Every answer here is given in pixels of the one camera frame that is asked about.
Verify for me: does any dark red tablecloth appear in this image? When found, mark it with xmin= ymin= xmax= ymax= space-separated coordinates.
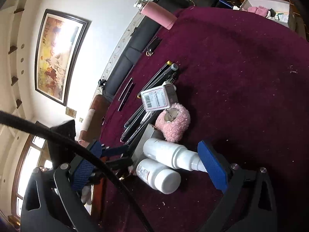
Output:
xmin=101 ymin=7 xmax=308 ymax=231

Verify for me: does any black braided cable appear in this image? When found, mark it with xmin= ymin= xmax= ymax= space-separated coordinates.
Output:
xmin=0 ymin=110 xmax=155 ymax=232

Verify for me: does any pink water bottle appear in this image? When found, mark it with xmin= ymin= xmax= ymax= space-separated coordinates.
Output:
xmin=134 ymin=0 xmax=177 ymax=30

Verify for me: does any black leather sofa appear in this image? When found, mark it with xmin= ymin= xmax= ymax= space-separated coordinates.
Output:
xmin=101 ymin=0 xmax=193 ymax=102

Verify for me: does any barcode labelled small box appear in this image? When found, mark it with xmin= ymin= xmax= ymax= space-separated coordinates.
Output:
xmin=141 ymin=83 xmax=178 ymax=112

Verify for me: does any key bunch black case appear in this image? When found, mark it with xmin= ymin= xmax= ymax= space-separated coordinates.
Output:
xmin=146 ymin=37 xmax=162 ymax=57

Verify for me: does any brown armchair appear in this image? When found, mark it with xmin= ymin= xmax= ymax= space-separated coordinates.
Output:
xmin=78 ymin=94 xmax=110 ymax=147

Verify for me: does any long white carton box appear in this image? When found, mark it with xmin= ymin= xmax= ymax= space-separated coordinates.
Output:
xmin=132 ymin=124 xmax=165 ymax=170

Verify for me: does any blue ringed black marker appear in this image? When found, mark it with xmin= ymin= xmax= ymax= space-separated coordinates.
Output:
xmin=124 ymin=105 xmax=147 ymax=129

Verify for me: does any right white gloved hand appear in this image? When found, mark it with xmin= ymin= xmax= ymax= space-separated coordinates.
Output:
xmin=81 ymin=185 xmax=92 ymax=205

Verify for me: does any white spray bottle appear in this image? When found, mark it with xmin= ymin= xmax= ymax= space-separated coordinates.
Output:
xmin=143 ymin=138 xmax=207 ymax=173

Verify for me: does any white pill bottle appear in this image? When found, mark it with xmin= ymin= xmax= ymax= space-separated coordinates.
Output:
xmin=136 ymin=159 xmax=181 ymax=194

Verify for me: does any grey capped black marker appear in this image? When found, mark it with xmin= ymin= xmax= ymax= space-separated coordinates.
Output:
xmin=144 ymin=63 xmax=179 ymax=91

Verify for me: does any framed horse painting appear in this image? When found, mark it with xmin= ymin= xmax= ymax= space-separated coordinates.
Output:
xmin=35 ymin=9 xmax=91 ymax=106

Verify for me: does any yellow capped black marker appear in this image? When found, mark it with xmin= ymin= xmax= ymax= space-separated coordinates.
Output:
xmin=137 ymin=60 xmax=173 ymax=98

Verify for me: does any pink ringed black marker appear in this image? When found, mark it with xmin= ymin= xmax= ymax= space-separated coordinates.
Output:
xmin=120 ymin=111 xmax=153 ymax=143

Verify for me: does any pink fluffy pouch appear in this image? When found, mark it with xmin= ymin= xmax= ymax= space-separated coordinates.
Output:
xmin=155 ymin=103 xmax=191 ymax=143

